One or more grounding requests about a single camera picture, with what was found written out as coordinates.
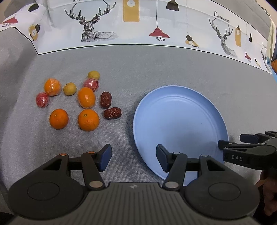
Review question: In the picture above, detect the red date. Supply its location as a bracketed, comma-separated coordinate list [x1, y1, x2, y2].
[103, 107, 122, 120]
[100, 91, 112, 109]

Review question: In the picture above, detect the red fruit back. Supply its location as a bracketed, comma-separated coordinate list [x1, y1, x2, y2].
[83, 78, 99, 91]

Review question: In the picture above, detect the right hand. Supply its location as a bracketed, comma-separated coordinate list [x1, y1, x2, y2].
[260, 171, 277, 216]

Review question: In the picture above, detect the red fruit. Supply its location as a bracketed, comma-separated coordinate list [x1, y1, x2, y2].
[83, 78, 99, 91]
[36, 92, 50, 108]

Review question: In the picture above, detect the yellow small fruit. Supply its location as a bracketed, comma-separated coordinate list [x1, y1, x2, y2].
[63, 83, 77, 96]
[87, 70, 100, 80]

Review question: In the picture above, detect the blue round plate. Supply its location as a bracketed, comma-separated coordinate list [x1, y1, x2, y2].
[133, 85, 229, 179]

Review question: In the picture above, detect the bare orange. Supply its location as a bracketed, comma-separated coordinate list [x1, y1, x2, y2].
[49, 109, 69, 130]
[78, 109, 100, 132]

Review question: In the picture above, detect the oval orange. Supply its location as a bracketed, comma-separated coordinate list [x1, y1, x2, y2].
[77, 87, 96, 109]

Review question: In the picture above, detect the yellow small fruit back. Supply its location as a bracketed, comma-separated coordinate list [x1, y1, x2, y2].
[87, 70, 100, 80]

